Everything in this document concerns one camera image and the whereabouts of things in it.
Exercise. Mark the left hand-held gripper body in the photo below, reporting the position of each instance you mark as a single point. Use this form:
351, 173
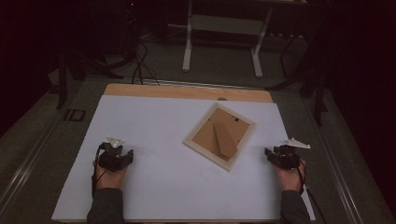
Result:
112, 159

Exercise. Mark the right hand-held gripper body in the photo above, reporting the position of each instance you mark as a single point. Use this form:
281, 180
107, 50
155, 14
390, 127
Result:
286, 157

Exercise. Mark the wooden picture frame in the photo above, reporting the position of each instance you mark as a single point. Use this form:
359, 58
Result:
218, 137

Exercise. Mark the person's left hand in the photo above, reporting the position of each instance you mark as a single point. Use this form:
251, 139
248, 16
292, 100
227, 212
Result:
110, 179

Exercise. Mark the person's right hand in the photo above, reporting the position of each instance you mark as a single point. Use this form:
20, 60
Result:
289, 179

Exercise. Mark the white table mat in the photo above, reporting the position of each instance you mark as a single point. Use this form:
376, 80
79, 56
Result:
162, 180

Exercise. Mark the black floor socket plate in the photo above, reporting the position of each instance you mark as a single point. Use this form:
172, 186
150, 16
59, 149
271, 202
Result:
74, 115

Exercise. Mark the black metal stand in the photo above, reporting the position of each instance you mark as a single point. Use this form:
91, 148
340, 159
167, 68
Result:
62, 77
317, 93

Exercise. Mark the grey round table grommet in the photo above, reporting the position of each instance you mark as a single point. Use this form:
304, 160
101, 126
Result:
222, 99

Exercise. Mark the metal floor rail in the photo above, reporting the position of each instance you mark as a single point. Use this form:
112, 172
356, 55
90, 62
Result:
339, 174
21, 174

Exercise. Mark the white metal desk frame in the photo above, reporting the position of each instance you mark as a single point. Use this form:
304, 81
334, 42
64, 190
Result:
224, 25

